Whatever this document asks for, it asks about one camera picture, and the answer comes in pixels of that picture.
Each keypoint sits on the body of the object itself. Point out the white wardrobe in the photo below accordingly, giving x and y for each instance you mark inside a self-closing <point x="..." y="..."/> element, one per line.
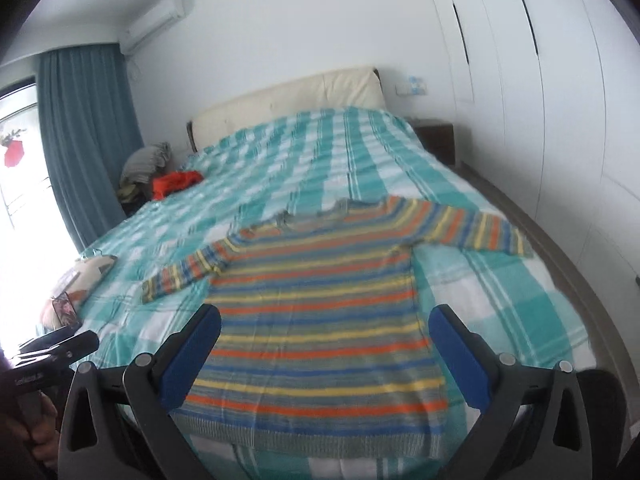
<point x="550" y="110"/>

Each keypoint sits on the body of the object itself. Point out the bright window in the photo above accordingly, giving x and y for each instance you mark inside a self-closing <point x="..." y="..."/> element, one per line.
<point x="25" y="220"/>

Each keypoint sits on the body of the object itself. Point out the striped knit sweater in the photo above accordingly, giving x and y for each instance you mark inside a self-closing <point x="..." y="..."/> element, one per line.
<point x="320" y="335"/>

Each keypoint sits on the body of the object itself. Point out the patterned cushion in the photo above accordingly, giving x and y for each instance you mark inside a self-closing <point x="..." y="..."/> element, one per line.
<point x="87" y="275"/>

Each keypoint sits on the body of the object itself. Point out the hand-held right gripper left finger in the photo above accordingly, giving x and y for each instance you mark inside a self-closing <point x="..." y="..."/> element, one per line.
<point x="192" y="345"/>

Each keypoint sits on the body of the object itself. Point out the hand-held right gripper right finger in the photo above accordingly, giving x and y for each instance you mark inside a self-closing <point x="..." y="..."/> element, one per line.
<point x="457" y="355"/>

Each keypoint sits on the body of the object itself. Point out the red window ornament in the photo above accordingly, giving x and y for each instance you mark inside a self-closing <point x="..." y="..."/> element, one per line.
<point x="14" y="152"/>

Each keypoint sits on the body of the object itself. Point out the white air conditioner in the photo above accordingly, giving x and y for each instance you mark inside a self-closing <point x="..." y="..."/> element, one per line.
<point x="157" y="17"/>

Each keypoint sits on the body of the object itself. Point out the orange cloth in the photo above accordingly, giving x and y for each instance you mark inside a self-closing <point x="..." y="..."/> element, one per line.
<point x="175" y="184"/>

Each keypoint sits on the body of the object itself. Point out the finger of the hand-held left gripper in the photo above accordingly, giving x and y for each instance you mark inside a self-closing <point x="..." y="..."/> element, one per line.
<point x="65" y="344"/>

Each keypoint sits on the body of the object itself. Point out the person's left hand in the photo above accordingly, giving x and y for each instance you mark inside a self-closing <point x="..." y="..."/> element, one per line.
<point x="45" y="430"/>

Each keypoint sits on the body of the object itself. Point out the blue-grey curtain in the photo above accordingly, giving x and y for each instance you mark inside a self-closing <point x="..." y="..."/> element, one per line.
<point x="85" y="135"/>

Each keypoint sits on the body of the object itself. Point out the teal plaid bed blanket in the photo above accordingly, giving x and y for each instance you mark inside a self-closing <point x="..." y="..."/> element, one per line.
<point x="325" y="160"/>

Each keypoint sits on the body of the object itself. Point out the black smartphone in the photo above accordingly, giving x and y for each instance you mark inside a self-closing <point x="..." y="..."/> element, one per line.
<point x="66" y="314"/>

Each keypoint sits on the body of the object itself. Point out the cream padded headboard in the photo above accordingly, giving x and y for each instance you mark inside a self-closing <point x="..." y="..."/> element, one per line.
<point x="300" y="95"/>

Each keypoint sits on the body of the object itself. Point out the dark wooden nightstand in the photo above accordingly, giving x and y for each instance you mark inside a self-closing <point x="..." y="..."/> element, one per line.
<point x="436" y="140"/>

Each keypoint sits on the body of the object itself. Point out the wall socket panel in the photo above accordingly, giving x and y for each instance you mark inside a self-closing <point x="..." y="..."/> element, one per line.
<point x="412" y="86"/>

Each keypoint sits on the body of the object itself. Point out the pile of grey clothes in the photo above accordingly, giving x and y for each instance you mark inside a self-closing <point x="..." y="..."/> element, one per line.
<point x="142" y="165"/>

